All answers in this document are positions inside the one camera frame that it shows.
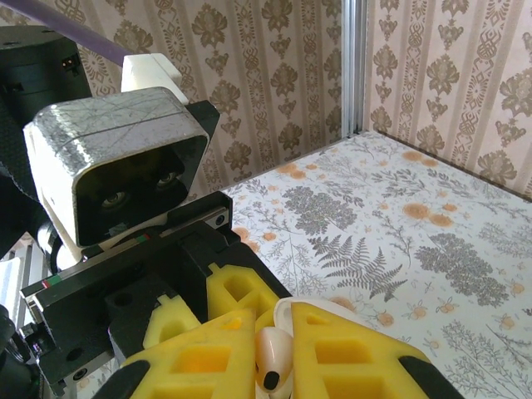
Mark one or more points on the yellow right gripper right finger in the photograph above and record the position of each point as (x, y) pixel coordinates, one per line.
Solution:
(353, 365)

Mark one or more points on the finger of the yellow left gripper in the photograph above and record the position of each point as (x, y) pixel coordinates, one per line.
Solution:
(166, 320)
(237, 287)

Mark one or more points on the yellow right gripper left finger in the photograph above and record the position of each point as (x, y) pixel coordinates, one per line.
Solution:
(199, 357)

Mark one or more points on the white earbud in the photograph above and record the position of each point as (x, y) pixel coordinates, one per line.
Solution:
(272, 349)

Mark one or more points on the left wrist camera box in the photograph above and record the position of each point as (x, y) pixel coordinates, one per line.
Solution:
(116, 137)

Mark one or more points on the aluminium frame post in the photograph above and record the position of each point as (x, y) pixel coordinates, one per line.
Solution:
(354, 62)

